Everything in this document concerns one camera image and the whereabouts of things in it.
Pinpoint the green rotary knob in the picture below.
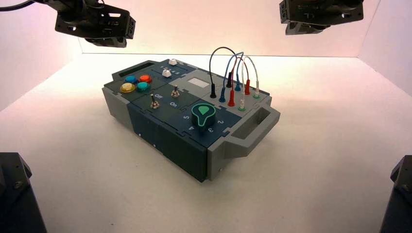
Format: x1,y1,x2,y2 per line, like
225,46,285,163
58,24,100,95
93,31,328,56
191,102,217,133

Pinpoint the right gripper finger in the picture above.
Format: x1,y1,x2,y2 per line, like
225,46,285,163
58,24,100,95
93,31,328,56
285,22,309,35
307,24,329,35

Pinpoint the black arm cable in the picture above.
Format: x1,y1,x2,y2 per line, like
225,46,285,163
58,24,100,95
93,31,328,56
0,0,36,12

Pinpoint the white rectangular display screen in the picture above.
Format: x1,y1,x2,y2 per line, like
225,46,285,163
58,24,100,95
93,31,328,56
188,78,210,89

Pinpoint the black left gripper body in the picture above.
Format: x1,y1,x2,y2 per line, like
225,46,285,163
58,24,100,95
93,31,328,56
54,0,136,40

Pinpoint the red jumper cable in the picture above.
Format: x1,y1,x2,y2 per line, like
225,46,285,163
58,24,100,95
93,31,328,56
227,57,251,107

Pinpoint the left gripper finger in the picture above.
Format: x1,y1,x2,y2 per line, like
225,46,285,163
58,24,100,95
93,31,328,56
106,37,128,49
85,37,107,48

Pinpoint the white jumper cable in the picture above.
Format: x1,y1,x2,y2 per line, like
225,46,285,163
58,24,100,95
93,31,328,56
239,56,260,110

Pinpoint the black jumper cable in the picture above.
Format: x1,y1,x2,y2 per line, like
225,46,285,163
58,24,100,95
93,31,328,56
208,47,238,99

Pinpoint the grey and dark blue control box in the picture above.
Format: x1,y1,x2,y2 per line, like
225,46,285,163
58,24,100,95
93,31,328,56
102,59,281,183

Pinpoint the blue jumper cable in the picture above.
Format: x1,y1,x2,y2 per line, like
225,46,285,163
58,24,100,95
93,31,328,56
219,51,244,103

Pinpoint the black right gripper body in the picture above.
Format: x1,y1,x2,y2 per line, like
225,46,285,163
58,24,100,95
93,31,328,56
279,0,365,26

